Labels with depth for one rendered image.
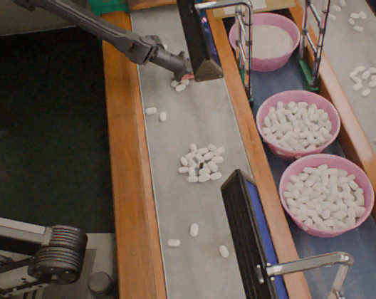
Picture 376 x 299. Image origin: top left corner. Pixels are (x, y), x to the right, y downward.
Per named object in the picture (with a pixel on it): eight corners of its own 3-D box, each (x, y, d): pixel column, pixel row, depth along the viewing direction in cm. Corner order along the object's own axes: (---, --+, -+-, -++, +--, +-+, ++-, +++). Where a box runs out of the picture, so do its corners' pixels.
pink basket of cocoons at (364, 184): (291, 255, 136) (294, 240, 129) (268, 180, 153) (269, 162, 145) (382, 238, 139) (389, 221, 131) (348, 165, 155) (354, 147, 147)
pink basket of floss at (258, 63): (273, 87, 178) (275, 67, 170) (216, 60, 188) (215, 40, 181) (310, 48, 190) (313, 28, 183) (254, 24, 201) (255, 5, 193)
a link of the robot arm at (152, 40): (129, 62, 157) (141, 40, 153) (123, 43, 165) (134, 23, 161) (161, 73, 164) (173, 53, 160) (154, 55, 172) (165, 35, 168)
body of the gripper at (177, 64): (186, 52, 169) (169, 43, 164) (191, 71, 162) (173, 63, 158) (175, 64, 172) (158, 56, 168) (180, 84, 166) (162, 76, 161)
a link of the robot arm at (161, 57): (148, 64, 159) (157, 50, 156) (144, 53, 163) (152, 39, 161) (165, 72, 163) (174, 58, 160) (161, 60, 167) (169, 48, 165)
